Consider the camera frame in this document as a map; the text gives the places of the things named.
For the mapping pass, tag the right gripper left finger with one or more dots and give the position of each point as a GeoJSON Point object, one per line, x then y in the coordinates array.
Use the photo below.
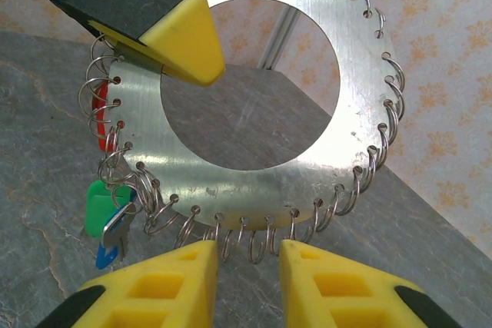
{"type": "Point", "coordinates": [173, 289]}

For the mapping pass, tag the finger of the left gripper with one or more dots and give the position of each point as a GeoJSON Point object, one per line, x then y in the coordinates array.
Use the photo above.
{"type": "Point", "coordinates": [153, 1]}

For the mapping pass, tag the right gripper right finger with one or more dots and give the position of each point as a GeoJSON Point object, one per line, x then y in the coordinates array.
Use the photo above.
{"type": "Point", "coordinates": [326, 289]}

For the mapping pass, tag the key with blue tag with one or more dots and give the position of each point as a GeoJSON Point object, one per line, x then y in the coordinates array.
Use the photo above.
{"type": "Point", "coordinates": [115, 228]}

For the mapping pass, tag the key with green tag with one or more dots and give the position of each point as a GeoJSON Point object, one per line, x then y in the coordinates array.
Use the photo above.
{"type": "Point", "coordinates": [96, 209]}

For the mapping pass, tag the metal disc with keyrings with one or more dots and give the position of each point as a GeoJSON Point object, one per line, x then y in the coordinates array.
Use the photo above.
{"type": "Point", "coordinates": [269, 189]}

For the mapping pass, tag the key with red tag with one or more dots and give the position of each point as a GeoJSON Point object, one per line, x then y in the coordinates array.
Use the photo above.
{"type": "Point", "coordinates": [99, 128]}

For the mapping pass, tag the aluminium corner post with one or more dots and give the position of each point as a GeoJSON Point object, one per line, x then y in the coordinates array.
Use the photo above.
{"type": "Point", "coordinates": [278, 40]}

